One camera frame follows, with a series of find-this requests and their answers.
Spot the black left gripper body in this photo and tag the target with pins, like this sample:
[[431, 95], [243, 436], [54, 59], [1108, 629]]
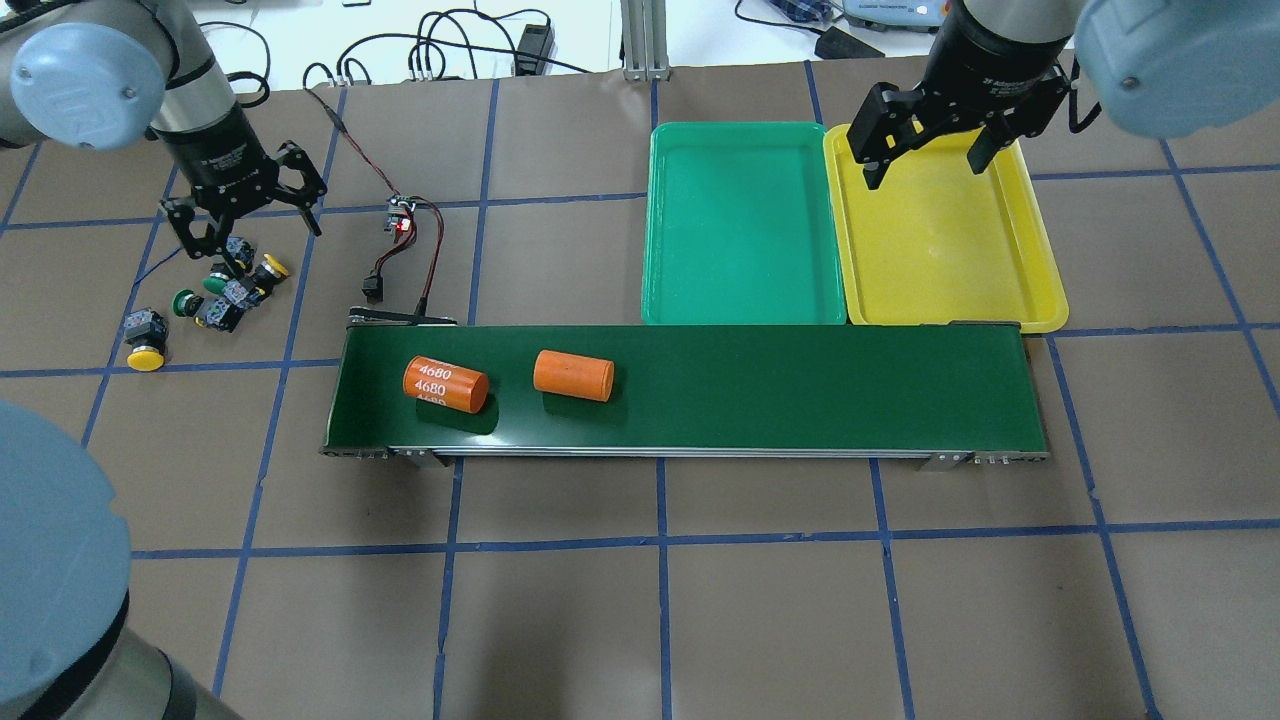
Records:
[[214, 147]]

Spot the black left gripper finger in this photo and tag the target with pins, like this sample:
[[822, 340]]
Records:
[[305, 195], [211, 242]]

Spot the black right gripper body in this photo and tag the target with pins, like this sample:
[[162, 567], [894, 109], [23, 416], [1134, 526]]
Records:
[[985, 60]]

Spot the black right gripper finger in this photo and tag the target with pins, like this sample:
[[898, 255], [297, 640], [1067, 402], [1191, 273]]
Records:
[[885, 128], [998, 133]]

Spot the yellow push button top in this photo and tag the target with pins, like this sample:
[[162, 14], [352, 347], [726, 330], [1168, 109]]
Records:
[[266, 276]]

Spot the yellow push button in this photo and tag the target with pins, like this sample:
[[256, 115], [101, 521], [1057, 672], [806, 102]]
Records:
[[266, 276], [145, 331]]

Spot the orange cylinder with 4680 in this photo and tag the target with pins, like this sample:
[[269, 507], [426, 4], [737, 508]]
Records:
[[445, 384]]

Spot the plain orange cylinder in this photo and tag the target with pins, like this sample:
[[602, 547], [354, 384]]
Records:
[[572, 375]]

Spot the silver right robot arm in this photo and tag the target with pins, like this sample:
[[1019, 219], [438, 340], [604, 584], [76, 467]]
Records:
[[1165, 69]]

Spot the green push button lower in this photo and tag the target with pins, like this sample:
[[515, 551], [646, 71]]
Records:
[[235, 291]]

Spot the green push button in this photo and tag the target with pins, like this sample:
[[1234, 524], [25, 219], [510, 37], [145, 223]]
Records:
[[235, 291], [215, 313]]

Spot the small blue teach pendant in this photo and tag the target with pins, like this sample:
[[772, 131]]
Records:
[[922, 16]]

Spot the green push button left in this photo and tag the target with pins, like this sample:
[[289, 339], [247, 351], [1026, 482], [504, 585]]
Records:
[[215, 313]]

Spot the small motor controller board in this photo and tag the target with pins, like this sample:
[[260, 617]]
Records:
[[400, 210]]

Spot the yellow push button bottom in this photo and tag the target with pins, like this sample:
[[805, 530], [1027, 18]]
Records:
[[145, 331]]

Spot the yellow plastic tray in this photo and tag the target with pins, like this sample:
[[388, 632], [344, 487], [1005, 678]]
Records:
[[938, 244]]

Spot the blue checkered umbrella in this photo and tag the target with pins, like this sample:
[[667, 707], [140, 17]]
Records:
[[807, 11]]

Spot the green plastic tray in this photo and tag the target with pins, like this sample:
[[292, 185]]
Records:
[[739, 230]]

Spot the green conveyor belt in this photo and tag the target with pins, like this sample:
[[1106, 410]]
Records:
[[947, 393]]

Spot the black power adapter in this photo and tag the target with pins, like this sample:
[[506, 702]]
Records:
[[534, 48]]

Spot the aluminium frame post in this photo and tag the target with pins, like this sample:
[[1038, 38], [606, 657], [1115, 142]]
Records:
[[644, 51]]

